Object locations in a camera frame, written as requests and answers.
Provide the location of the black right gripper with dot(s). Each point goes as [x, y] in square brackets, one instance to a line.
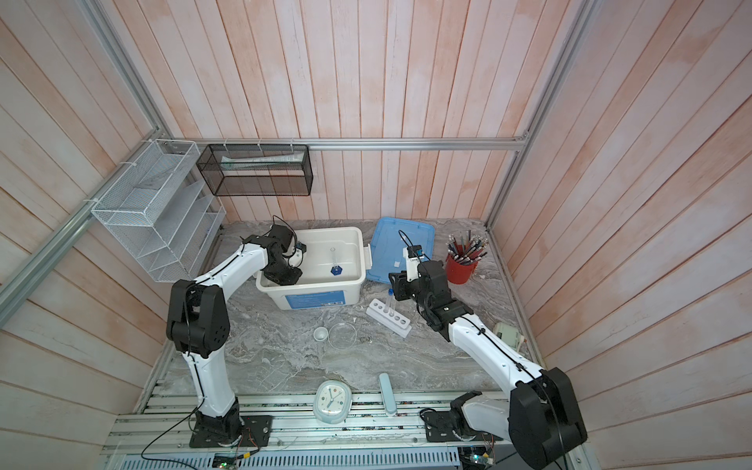
[400, 285]

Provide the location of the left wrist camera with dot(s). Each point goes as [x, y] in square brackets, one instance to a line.
[297, 255]

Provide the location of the white wire mesh shelf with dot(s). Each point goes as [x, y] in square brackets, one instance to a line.
[166, 221]

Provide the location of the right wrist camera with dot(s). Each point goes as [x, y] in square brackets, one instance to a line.
[413, 255]

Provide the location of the clear petri dish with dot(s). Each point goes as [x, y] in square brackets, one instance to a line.
[342, 336]

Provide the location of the blue-based graduated cylinder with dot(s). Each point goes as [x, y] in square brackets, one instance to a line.
[336, 269]

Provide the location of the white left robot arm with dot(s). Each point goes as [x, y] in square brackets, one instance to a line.
[199, 326]

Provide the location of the white plastic storage bin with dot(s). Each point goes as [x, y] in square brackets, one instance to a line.
[317, 287]

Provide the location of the blue plastic bin lid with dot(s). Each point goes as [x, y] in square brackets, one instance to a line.
[387, 246]

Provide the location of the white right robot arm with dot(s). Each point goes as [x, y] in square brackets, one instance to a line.
[540, 416]

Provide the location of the red pencil cup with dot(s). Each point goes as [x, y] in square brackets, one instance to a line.
[459, 272]

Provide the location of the black wire mesh basket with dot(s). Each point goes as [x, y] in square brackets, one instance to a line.
[232, 170]

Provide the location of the small white cup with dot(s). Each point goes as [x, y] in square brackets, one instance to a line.
[320, 334]

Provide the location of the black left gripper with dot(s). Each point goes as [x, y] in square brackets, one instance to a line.
[291, 280]

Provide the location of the round white clock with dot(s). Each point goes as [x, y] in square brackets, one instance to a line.
[333, 402]

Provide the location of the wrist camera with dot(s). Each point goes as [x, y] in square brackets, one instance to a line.
[413, 255]
[297, 255]

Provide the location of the bundle of pencils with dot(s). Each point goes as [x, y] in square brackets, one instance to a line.
[467, 249]

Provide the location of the light blue stapler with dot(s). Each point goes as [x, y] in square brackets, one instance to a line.
[387, 393]

